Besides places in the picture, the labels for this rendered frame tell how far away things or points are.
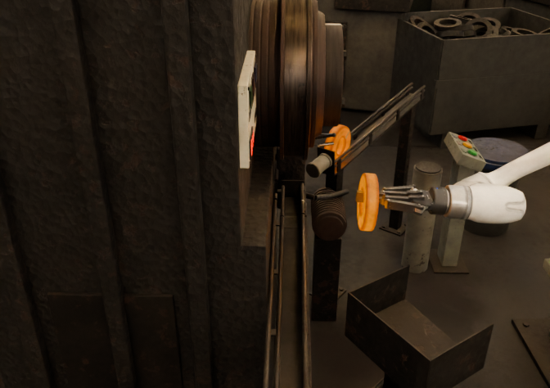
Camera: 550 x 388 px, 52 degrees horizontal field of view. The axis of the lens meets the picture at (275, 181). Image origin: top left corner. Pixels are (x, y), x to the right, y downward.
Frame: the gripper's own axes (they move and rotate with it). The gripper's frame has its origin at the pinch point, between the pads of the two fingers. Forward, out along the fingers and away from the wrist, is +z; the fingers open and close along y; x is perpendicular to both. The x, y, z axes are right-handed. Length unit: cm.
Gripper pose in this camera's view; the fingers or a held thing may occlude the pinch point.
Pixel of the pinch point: (368, 196)
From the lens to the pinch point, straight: 153.2
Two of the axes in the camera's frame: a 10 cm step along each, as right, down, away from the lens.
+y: 0.3, -4.7, 8.8
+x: 0.5, -8.8, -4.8
